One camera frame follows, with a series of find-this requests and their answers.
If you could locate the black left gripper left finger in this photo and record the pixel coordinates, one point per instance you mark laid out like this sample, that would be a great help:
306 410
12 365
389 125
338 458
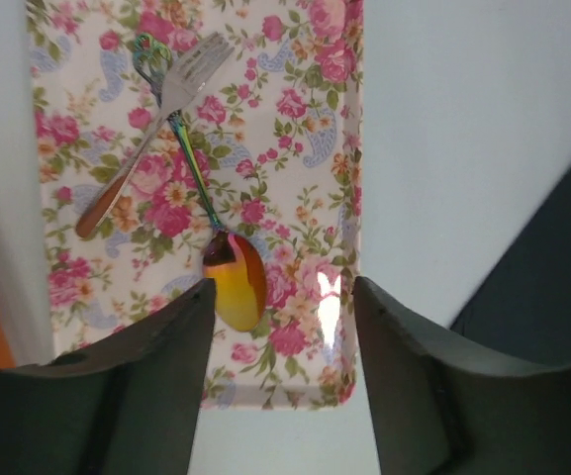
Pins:
126 404

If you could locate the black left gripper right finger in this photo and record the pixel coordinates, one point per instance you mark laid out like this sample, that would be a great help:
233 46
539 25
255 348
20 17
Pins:
443 404

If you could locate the black paper napkin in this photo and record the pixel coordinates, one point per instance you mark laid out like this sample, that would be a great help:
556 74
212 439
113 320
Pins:
523 307

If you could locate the iridescent gold spoon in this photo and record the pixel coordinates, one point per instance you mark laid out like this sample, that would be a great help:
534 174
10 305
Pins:
229 259

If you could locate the silver fork wooden handle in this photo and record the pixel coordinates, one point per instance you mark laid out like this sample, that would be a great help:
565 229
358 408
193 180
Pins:
176 99

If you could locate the floral patterned tray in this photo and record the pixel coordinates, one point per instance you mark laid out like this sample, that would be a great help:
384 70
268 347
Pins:
276 134

